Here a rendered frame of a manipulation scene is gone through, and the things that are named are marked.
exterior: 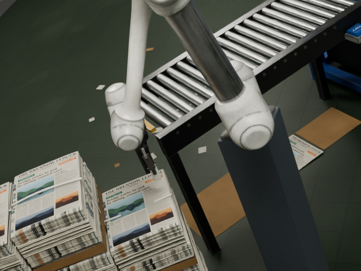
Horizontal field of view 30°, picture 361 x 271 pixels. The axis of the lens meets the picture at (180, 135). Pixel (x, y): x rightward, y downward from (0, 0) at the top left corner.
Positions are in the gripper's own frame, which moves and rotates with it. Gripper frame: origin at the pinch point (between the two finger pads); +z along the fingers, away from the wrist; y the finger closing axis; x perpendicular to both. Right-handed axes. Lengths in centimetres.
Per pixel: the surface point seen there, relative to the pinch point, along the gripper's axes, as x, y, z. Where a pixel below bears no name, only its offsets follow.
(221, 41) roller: 52, -108, 16
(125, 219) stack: -18.1, 3.8, 13.1
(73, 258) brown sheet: -39.8, 17.4, 10.0
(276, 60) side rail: 70, -68, 16
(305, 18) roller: 96, -98, 17
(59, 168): -34.7, -12.4, -10.4
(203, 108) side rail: 28, -54, 16
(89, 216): -27.5, 14.3, -3.1
